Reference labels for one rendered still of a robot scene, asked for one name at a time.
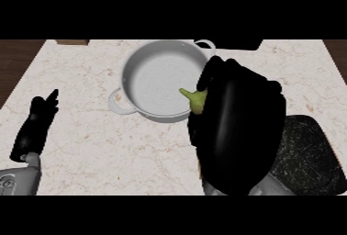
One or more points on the brown wooden block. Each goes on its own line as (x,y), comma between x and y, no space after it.
(72,42)

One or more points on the dark eggplant with green stem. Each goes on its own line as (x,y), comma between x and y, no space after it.
(227,137)

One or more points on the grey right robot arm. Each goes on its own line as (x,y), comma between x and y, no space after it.
(275,186)

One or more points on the dark speckled tray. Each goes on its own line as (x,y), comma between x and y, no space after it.
(311,153)

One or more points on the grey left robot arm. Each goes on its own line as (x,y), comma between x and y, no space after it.
(22,180)

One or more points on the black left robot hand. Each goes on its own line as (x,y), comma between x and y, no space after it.
(35,128)

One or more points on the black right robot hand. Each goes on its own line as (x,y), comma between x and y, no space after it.
(270,101)

